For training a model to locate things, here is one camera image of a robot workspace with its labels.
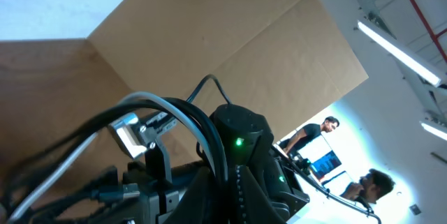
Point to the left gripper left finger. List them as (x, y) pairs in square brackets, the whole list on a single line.
[(201, 203)]

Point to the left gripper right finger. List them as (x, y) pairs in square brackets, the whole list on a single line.
[(249, 203)]

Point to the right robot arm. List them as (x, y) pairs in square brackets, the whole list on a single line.
[(236, 136)]

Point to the computer monitor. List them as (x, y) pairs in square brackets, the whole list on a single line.
[(325, 165)]

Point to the standing man black shirt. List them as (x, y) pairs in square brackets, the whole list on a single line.
[(307, 134)]

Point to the seated man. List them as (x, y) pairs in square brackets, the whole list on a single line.
[(370, 188)]

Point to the cardboard panel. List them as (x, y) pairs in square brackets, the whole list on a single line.
[(284, 59)]

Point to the ceiling light strip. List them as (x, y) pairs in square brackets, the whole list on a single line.
[(401, 52)]

